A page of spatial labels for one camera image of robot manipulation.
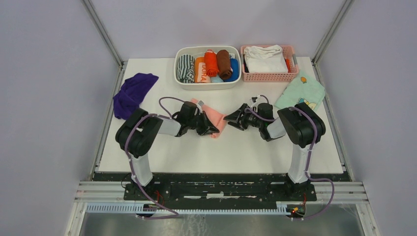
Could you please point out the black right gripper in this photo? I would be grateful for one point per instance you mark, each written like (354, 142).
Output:
(234, 118)

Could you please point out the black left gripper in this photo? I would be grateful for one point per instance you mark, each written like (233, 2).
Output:
(207, 127)

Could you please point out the pink towel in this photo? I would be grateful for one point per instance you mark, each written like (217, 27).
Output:
(214, 116)

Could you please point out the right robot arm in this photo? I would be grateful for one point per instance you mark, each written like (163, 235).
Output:
(300, 123)

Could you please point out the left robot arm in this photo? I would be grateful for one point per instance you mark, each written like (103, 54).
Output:
(139, 131)

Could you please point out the light blue rolled towel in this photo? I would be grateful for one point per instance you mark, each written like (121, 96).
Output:
(216, 79)

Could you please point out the brown rolled towel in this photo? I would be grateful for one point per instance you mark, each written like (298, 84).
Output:
(224, 64)

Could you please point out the orange white lettered rolled towel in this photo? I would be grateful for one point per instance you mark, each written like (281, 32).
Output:
(200, 69)

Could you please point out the dark blue rolled towel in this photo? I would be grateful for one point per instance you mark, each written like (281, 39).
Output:
(235, 70)

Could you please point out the red orange rolled towel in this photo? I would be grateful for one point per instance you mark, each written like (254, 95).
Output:
(211, 63)

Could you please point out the white plastic tub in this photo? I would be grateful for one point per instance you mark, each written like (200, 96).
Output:
(199, 51)

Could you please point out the green white striped rolled towel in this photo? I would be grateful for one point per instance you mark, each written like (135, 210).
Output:
(186, 69)

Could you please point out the white cloth in basket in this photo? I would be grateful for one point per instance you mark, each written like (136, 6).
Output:
(265, 59)

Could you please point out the mint green cartoon towel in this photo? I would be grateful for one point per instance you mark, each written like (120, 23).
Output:
(303, 88)

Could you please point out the purple towel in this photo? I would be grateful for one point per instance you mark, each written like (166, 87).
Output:
(132, 93)

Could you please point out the pink plastic basket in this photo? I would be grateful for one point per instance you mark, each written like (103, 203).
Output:
(291, 62)

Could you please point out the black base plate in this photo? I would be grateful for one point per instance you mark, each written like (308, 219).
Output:
(213, 191)

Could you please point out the aluminium rail front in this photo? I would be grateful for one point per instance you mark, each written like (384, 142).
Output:
(110, 197)

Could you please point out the aluminium frame post right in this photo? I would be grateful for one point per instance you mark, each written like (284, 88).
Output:
(331, 31)

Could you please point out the aluminium frame post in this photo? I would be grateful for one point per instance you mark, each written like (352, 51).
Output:
(90, 9)
(331, 31)

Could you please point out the aluminium frame post left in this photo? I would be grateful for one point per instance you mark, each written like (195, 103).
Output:
(90, 9)

